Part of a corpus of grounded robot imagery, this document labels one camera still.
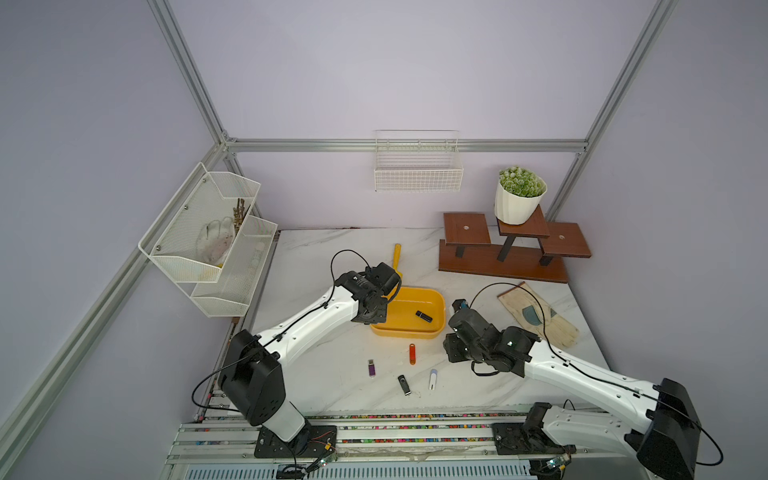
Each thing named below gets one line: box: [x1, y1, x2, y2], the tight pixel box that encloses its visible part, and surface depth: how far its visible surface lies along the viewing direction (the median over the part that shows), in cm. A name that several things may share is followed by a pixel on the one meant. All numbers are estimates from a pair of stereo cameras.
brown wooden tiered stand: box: [438, 204, 592, 284], surface depth 103 cm
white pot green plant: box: [494, 166, 548, 225], surface depth 85 cm
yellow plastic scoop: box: [393, 243, 403, 277], surface depth 113 cm
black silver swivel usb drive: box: [397, 374, 412, 396], surface depth 84 cm
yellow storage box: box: [370, 286, 446, 339], surface depth 98 cm
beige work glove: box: [497, 281, 580, 351], surface depth 97 cm
